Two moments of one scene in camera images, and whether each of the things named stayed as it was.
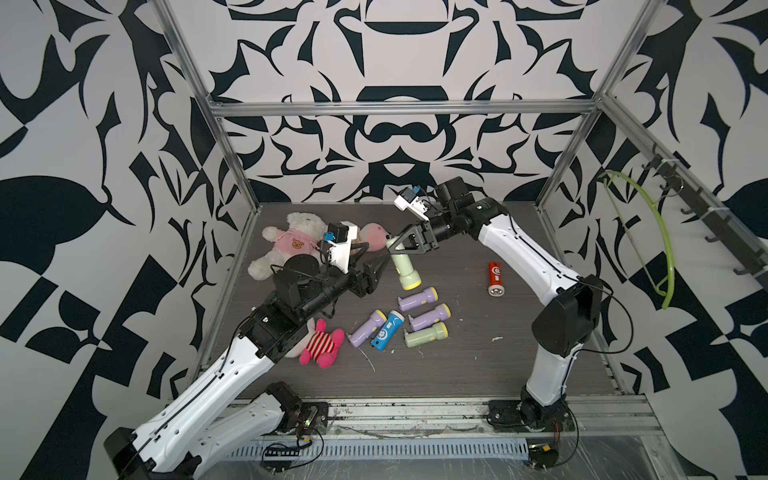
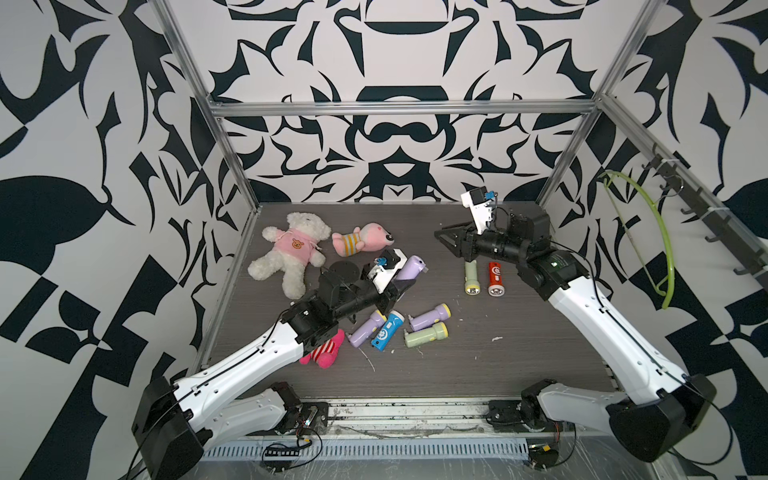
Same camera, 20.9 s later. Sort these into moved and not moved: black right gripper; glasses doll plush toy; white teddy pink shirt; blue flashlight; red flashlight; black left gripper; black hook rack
Moved: black right gripper; black left gripper
Not moved: white teddy pink shirt; red flashlight; black hook rack; glasses doll plush toy; blue flashlight
